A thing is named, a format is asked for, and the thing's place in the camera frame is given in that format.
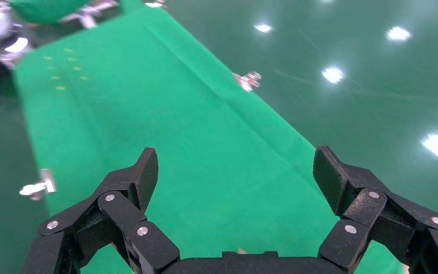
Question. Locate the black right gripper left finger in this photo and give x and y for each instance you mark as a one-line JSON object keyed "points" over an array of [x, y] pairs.
{"points": [[120, 215]]}

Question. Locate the white table leg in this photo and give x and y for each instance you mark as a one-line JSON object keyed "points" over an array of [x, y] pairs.
{"points": [[88, 17]]}

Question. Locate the green table cloth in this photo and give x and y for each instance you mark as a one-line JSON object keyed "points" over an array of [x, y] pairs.
{"points": [[45, 9], [204, 151]]}

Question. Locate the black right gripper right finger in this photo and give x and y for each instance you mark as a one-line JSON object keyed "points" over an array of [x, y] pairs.
{"points": [[374, 211]]}

